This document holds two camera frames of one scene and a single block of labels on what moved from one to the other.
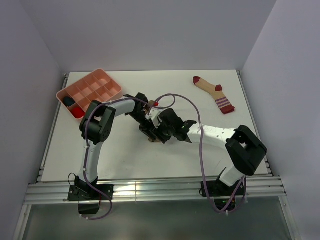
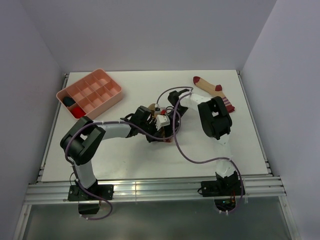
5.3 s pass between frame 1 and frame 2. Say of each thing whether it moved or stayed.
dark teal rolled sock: stayed
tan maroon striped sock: stayed
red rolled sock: stayed
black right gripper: moved
